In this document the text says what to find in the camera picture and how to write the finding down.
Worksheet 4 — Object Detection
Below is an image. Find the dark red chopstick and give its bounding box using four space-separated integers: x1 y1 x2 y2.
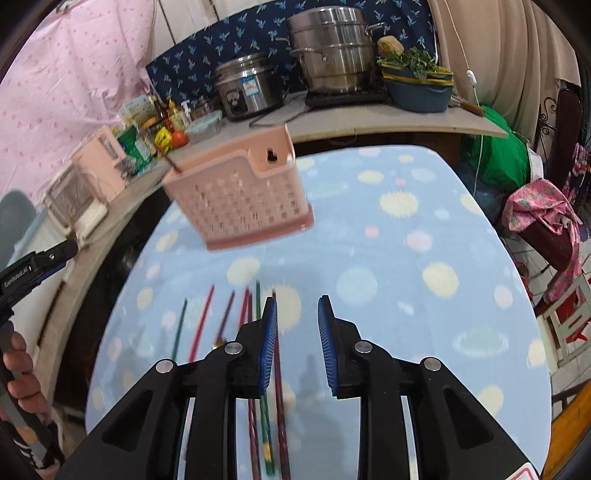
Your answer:
214 290 235 342
271 290 293 480
163 154 182 174

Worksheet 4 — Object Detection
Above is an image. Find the bright red chopstick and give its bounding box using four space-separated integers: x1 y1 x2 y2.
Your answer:
188 284 215 363

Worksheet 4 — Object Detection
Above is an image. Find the green chopstick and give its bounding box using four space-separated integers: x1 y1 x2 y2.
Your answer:
256 281 276 477
170 298 188 362

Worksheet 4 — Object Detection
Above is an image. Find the dark maroon chopstick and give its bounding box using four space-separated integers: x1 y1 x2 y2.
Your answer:
249 399 262 480

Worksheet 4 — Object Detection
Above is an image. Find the person's left hand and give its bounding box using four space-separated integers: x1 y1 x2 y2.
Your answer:
3 332 51 424

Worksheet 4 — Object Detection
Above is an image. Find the blue planet pattern tablecloth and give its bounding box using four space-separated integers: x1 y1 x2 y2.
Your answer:
85 146 551 479

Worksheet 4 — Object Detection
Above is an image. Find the pink perforated utensil holder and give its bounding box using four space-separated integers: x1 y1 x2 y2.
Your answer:
162 125 315 251

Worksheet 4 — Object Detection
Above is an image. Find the pink electric kettle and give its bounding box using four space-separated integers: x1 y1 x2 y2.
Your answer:
71 126 127 203

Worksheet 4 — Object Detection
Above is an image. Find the green snack package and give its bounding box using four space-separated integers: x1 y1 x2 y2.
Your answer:
116 125 153 177

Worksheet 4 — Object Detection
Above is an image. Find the red tomato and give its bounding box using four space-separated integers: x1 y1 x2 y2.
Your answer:
170 131 189 149

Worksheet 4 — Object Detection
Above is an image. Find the clear food container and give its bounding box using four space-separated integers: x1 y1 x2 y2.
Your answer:
185 110 223 144

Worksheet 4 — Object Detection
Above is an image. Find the pink dotted curtain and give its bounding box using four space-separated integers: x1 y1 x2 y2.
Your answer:
1 0 155 203

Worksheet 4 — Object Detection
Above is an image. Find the yellow oil bottle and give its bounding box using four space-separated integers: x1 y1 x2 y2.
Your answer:
167 98 190 132

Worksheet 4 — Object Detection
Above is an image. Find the silver rice cooker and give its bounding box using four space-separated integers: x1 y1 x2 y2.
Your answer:
215 53 283 121

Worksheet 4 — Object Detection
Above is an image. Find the green plastic bag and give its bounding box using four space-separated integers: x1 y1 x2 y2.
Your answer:
461 106 531 194

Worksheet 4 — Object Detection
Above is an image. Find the pink floral cloth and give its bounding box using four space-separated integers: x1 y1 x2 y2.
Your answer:
502 179 582 313

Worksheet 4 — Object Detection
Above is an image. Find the blue basin with vegetables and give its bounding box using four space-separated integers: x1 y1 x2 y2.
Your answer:
378 47 455 114

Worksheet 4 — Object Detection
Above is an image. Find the navy floral cloth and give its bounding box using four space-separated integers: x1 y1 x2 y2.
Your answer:
146 0 435 104

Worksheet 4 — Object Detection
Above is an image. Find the large stainless steel steamer pot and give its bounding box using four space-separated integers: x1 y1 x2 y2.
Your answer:
287 6 385 95

